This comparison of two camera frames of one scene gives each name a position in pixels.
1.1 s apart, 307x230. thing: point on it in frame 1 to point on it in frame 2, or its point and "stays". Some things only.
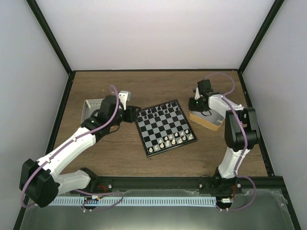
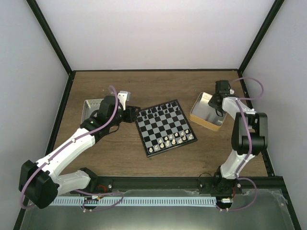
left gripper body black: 131,117 stays
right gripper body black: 197,106 to 211,103
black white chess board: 163,127 stays
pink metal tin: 89,107 stays
